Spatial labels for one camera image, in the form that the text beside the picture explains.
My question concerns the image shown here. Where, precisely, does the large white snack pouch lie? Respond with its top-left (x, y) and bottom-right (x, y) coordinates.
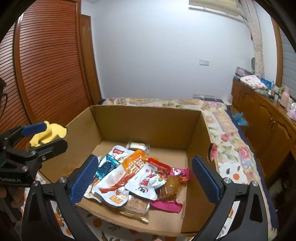
top-left (108, 145), bottom-right (134, 163)

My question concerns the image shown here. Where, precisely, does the clear grain bar packet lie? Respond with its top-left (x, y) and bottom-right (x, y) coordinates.
top-left (117, 195), bottom-right (150, 224)

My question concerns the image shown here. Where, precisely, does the left hand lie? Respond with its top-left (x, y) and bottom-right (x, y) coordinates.
top-left (1, 185), bottom-right (25, 223)

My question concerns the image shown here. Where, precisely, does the orange print bed blanket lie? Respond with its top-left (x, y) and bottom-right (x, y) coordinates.
top-left (14, 171), bottom-right (243, 241)

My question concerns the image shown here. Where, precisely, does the yellow plush toy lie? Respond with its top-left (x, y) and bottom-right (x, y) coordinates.
top-left (29, 121), bottom-right (67, 148)

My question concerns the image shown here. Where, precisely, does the small white orange pouch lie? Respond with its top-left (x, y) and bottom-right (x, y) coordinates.
top-left (84, 176), bottom-right (102, 203)

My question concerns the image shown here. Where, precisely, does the blue wrapped candy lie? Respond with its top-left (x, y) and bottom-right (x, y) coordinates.
top-left (95, 154), bottom-right (120, 181)

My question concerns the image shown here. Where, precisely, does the wooden louvered wardrobe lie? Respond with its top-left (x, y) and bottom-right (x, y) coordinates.
top-left (1, 1), bottom-right (101, 132)

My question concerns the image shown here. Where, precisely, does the orange snack packet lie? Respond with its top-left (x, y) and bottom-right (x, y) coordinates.
top-left (93, 150), bottom-right (147, 207)

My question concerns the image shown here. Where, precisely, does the pink brown snack packet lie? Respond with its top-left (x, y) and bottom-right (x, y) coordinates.
top-left (150, 167), bottom-right (190, 213)

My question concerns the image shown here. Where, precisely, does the small white clear packet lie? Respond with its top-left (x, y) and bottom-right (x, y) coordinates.
top-left (126, 141), bottom-right (150, 154)

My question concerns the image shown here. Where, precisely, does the wooden sideboard cabinet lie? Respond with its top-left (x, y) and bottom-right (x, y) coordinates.
top-left (231, 79), bottom-right (295, 183)

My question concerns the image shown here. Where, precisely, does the brown cardboard box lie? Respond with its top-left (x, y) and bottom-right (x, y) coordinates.
top-left (41, 105), bottom-right (216, 237)

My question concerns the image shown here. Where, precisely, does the red snack packet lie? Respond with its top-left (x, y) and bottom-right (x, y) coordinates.
top-left (147, 158), bottom-right (171, 181)

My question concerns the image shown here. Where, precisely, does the blue cloth on floor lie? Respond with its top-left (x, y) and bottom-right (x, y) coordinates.
top-left (232, 113), bottom-right (248, 126)

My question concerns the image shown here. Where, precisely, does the blue white snack packet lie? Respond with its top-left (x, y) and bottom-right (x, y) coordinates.
top-left (125, 161), bottom-right (166, 201)

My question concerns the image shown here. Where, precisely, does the pink bottle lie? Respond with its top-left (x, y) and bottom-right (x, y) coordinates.
top-left (280, 86), bottom-right (290, 108)

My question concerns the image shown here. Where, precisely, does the folded floral cloth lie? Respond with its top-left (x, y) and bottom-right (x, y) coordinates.
top-left (240, 75), bottom-right (267, 89)

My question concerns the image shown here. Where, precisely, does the grey window blind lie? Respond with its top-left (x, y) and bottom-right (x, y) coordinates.
top-left (280, 30), bottom-right (296, 100)

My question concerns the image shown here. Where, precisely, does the white air conditioner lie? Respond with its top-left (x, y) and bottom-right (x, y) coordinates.
top-left (189, 0), bottom-right (241, 16)

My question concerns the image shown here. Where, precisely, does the wall power strip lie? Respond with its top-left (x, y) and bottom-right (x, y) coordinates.
top-left (192, 93), bottom-right (215, 99)

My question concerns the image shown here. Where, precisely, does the white wall switch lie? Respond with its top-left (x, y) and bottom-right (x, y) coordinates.
top-left (199, 60), bottom-right (210, 66)

